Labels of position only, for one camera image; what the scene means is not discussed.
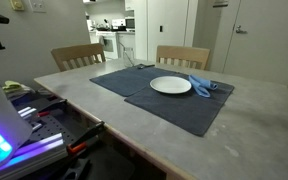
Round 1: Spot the microwave oven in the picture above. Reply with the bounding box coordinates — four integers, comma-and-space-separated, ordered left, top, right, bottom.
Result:
125, 18, 135, 29

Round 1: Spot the silver door handle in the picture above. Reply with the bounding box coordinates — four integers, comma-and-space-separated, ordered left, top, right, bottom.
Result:
235, 25, 247, 34

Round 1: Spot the small dark utensil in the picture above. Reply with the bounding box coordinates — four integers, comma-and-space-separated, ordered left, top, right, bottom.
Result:
137, 65, 155, 69

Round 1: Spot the black orange clamp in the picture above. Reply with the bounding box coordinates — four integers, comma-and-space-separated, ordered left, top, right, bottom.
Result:
67, 121, 105, 155

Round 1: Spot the dark grey mat far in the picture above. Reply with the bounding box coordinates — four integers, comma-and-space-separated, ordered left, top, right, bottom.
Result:
91, 66, 174, 97

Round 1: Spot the white stove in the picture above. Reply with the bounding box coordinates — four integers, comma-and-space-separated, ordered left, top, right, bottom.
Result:
96, 31, 118, 59

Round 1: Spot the white round plate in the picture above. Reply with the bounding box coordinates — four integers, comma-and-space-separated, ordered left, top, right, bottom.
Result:
150, 76, 192, 94

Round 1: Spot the wall light switch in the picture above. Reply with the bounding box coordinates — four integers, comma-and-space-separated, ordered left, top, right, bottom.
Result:
29, 0, 46, 13

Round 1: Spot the yellow green cloth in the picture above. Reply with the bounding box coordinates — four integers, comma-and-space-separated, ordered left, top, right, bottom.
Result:
2, 80, 22, 93

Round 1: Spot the dark grey mat near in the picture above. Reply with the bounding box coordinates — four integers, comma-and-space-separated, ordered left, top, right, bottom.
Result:
125, 75, 234, 136

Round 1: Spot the blue towel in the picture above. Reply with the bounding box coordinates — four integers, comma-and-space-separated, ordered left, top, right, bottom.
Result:
189, 75, 218, 98

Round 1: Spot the dark grey mat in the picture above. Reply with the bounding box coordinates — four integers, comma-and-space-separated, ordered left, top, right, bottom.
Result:
125, 75, 234, 136
91, 66, 174, 97

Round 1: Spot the clear glass jar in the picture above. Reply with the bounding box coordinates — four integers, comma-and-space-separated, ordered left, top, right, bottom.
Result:
123, 47, 134, 67

